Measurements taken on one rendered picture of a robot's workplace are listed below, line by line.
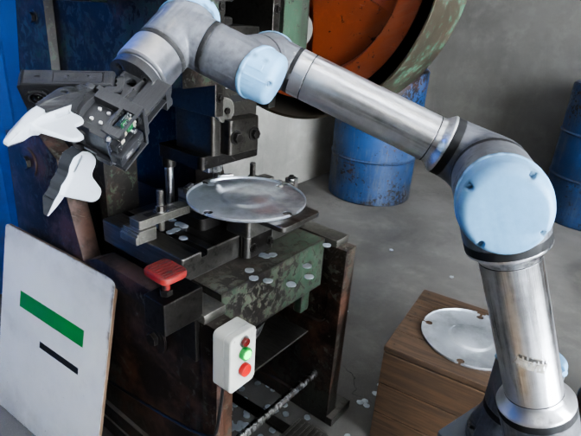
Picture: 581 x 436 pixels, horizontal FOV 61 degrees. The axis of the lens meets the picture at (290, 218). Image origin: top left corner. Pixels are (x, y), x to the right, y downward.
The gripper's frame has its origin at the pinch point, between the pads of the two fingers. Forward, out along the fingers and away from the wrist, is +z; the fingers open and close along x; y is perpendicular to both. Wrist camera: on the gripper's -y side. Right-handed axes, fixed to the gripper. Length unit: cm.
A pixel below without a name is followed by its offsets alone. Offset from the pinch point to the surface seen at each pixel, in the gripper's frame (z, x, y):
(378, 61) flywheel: -83, 36, 26
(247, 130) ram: -50, 42, 7
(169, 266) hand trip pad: -11.3, 37.6, 10.1
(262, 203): -39, 50, 17
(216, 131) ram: -45, 41, 1
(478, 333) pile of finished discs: -51, 84, 88
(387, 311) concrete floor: -74, 152, 76
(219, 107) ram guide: -46, 33, 1
